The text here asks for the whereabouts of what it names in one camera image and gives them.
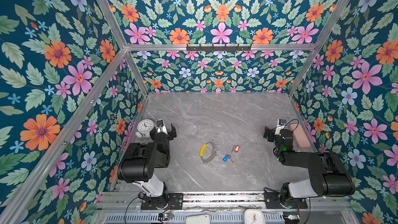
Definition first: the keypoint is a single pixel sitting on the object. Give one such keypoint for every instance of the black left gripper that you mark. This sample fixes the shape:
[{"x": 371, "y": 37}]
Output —
[{"x": 170, "y": 134}]

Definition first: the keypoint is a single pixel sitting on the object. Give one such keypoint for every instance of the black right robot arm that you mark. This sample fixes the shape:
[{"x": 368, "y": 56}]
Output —
[{"x": 327, "y": 176}]

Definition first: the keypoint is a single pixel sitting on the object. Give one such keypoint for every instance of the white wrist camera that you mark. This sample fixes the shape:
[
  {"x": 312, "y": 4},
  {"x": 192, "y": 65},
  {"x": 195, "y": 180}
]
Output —
[
  {"x": 161, "y": 128},
  {"x": 281, "y": 124}
]

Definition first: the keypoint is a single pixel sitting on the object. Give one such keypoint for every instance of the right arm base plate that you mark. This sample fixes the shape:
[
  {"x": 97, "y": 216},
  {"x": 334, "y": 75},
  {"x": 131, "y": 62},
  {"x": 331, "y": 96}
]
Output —
[{"x": 274, "y": 200}]

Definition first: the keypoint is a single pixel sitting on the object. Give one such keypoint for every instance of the key with red tag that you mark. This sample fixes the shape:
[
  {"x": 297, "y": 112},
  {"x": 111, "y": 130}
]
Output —
[{"x": 236, "y": 148}]

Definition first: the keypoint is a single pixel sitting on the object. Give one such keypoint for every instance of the white device at front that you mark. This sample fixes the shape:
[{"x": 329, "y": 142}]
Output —
[{"x": 198, "y": 219}]

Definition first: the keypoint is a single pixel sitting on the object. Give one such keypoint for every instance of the white alarm clock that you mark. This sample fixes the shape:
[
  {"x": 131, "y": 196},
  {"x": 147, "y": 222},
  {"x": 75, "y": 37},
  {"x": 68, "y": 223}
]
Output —
[{"x": 144, "y": 129}]

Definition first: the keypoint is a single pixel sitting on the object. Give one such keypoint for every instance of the key with blue tag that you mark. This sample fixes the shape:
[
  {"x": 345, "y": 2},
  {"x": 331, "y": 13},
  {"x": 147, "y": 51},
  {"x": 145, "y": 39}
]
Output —
[{"x": 227, "y": 158}]

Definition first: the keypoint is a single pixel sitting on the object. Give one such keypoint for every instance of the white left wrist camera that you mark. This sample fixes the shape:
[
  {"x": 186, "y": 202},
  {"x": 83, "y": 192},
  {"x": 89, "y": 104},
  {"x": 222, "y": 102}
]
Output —
[{"x": 161, "y": 128}]

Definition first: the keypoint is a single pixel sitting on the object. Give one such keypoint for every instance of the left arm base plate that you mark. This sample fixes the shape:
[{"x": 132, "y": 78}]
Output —
[{"x": 173, "y": 201}]

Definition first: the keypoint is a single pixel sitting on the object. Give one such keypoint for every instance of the pink rectangular case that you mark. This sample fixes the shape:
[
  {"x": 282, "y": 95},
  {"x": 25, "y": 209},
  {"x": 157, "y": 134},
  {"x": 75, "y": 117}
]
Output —
[{"x": 299, "y": 136}]

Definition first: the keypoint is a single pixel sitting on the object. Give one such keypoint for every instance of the large grey perforated keyring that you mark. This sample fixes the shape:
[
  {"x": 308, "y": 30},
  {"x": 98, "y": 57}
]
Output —
[{"x": 214, "y": 151}]

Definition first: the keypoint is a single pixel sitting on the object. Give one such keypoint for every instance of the white square clock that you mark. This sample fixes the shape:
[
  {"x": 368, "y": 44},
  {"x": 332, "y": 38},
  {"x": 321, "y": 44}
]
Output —
[{"x": 254, "y": 216}]

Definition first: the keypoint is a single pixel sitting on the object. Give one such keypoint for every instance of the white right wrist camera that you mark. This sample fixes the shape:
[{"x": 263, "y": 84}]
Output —
[{"x": 281, "y": 124}]

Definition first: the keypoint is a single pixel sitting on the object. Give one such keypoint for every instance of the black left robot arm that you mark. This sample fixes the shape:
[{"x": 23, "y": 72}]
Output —
[{"x": 140, "y": 160}]

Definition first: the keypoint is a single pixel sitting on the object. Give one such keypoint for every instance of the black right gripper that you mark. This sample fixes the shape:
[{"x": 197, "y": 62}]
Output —
[{"x": 272, "y": 134}]

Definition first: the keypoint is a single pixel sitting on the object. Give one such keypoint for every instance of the black hook rail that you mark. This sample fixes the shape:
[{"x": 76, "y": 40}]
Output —
[{"x": 218, "y": 47}]

